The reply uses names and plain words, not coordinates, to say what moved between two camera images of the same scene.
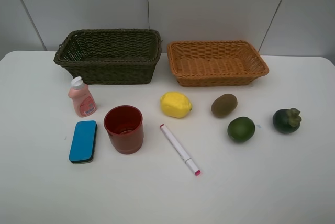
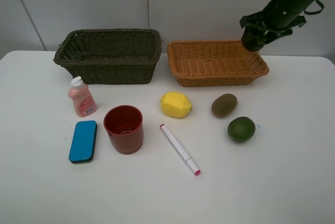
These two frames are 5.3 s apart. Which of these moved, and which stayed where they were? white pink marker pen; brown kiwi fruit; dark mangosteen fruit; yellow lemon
Moved: dark mangosteen fruit
Stayed: yellow lemon; brown kiwi fruit; white pink marker pen
